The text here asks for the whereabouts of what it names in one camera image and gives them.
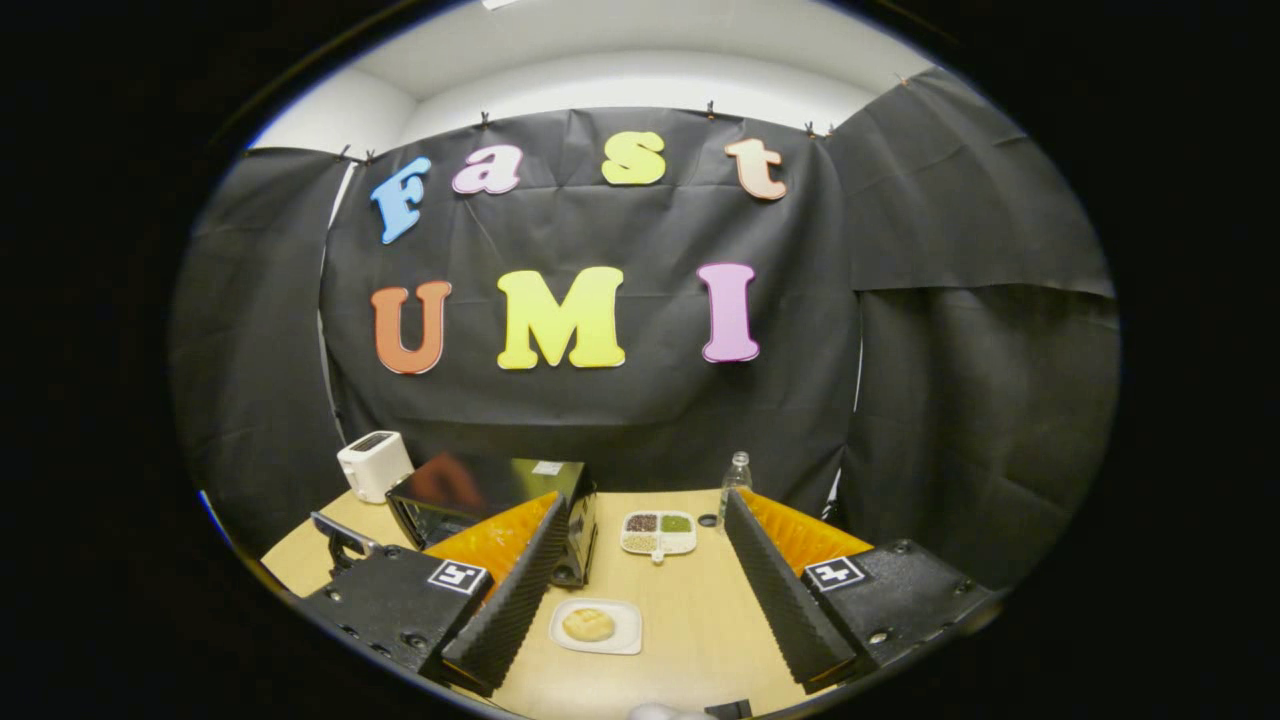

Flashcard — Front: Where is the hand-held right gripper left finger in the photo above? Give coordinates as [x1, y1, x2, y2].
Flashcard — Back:
[295, 490, 571, 699]

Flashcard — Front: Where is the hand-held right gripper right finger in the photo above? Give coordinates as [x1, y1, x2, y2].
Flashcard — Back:
[720, 487, 1006, 696]

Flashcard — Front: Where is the round yellow bun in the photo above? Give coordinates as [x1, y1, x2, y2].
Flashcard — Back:
[562, 608, 616, 643]

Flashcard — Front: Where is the black electric oven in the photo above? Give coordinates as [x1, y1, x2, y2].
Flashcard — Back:
[310, 455, 599, 591]

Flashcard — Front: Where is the white square plate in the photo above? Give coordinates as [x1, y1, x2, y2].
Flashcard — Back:
[549, 598, 643, 656]

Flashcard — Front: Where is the clear plastic bottle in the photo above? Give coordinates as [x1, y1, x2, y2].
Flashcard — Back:
[718, 451, 753, 531]

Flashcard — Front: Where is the white divided grain dish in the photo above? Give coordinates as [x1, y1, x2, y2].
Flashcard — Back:
[620, 510, 698, 564]

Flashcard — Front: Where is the white toaster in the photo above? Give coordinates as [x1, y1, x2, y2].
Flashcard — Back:
[337, 431, 415, 504]

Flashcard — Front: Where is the black backdrop cloth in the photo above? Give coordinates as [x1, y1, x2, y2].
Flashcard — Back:
[168, 65, 1121, 591]

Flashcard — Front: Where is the row of black cloth clips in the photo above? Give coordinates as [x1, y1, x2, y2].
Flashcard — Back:
[335, 70, 911, 166]

